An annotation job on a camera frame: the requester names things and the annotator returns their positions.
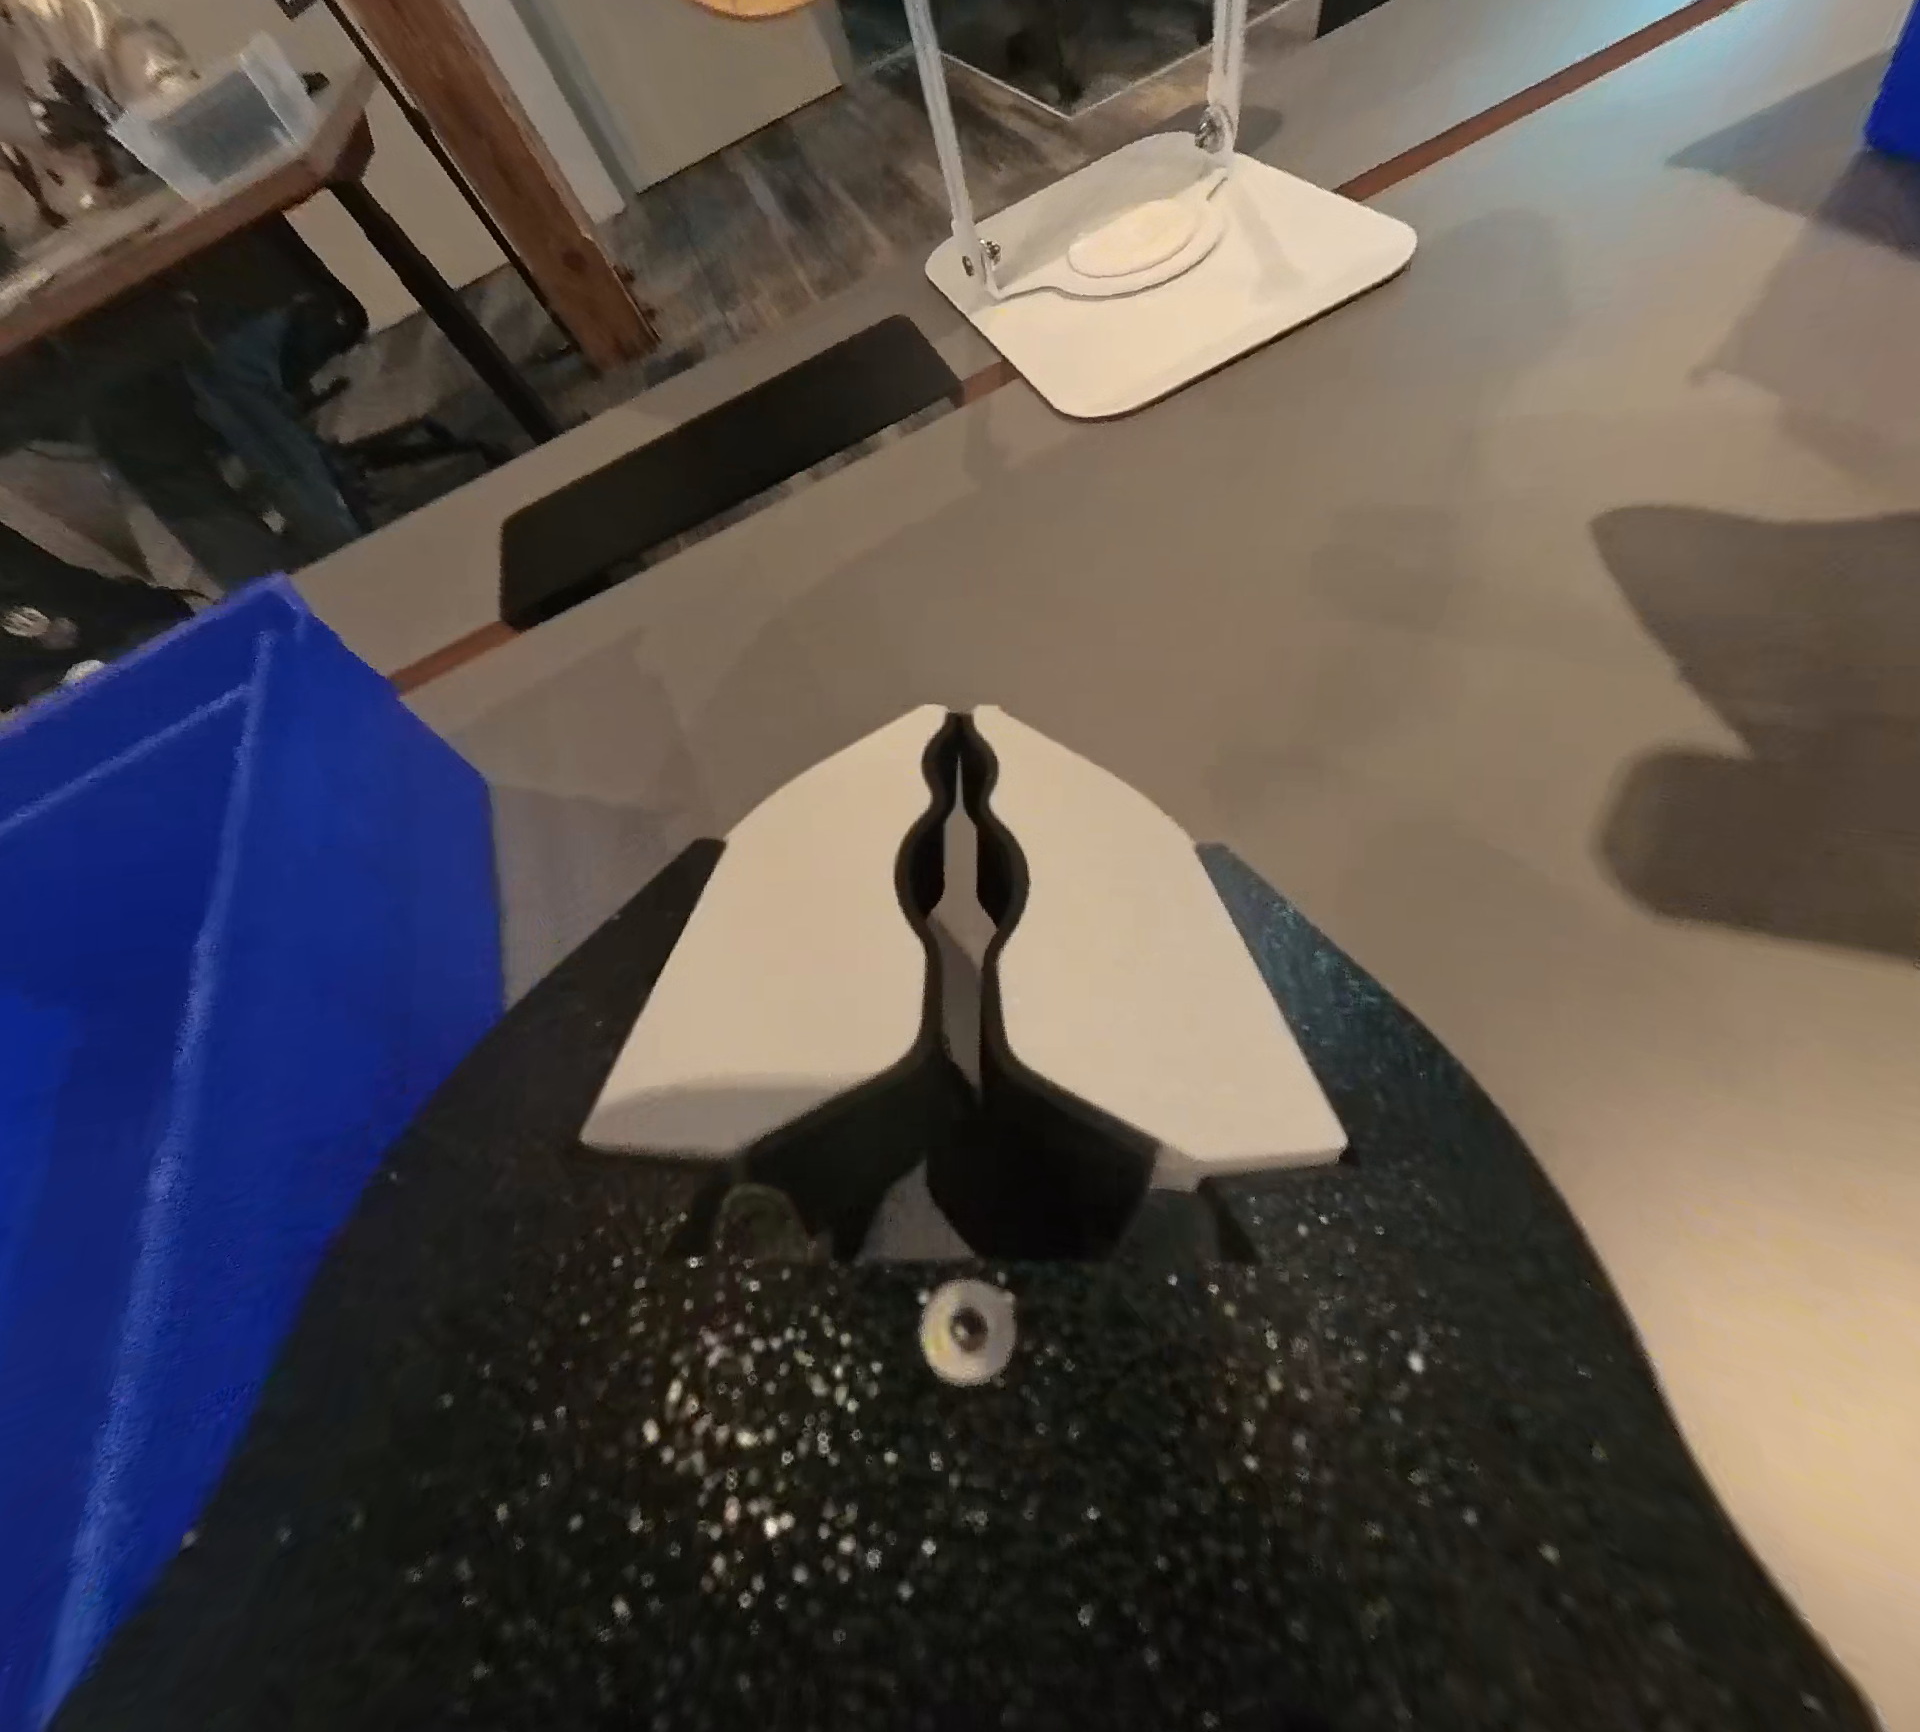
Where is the wooden support post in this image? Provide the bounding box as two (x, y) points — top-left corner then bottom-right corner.
(292, 0), (662, 375)

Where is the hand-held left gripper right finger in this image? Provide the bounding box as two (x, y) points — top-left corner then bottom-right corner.
(966, 703), (1351, 1262)

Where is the white wooden document stand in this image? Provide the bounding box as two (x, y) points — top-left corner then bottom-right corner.
(552, 0), (1422, 423)

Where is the wooden office table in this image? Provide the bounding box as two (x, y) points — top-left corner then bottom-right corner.
(0, 57), (570, 452)

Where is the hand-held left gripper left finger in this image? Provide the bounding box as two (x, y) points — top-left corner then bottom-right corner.
(581, 703), (992, 1262)

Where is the black backpack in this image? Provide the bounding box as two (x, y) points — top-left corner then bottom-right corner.
(0, 527), (205, 714)

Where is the black rectangular pad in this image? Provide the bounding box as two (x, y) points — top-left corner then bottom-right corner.
(498, 313), (966, 633)

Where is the blue plastic bin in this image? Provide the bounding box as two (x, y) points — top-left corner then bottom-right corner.
(1864, 0), (1920, 161)
(0, 568), (509, 1732)

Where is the clear plastic container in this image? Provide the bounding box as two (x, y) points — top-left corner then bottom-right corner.
(109, 31), (320, 189)

